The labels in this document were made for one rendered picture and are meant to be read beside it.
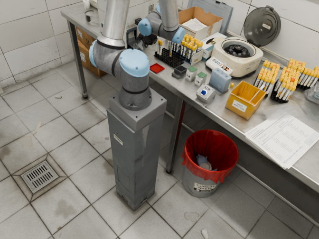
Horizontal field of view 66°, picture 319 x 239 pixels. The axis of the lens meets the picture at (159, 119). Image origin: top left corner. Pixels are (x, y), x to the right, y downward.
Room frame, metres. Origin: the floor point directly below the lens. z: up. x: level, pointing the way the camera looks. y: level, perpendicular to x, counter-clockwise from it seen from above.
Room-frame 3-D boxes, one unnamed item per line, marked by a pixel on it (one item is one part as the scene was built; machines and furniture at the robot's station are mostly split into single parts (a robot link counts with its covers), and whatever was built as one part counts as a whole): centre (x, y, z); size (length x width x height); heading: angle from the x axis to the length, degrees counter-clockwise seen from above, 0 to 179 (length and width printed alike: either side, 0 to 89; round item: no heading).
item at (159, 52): (1.30, -0.02, 0.93); 0.17 x 0.09 x 0.11; 49
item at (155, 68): (1.19, 0.05, 0.88); 0.07 x 0.07 x 0.01; 50
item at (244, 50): (1.30, -0.41, 0.97); 0.15 x 0.15 x 0.07
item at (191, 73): (1.13, -0.15, 0.91); 0.05 x 0.04 x 0.07; 140
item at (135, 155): (0.84, 0.12, 0.44); 0.20 x 0.20 x 0.87; 50
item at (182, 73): (1.17, -0.09, 0.89); 0.09 x 0.05 x 0.04; 140
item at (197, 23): (1.58, -0.16, 0.95); 0.29 x 0.25 x 0.15; 140
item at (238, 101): (0.94, -0.41, 0.93); 0.13 x 0.13 x 0.10; 54
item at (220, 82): (1.07, -0.30, 0.92); 0.10 x 0.07 x 0.10; 42
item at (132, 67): (0.83, 0.13, 1.12); 0.13 x 0.12 x 0.14; 62
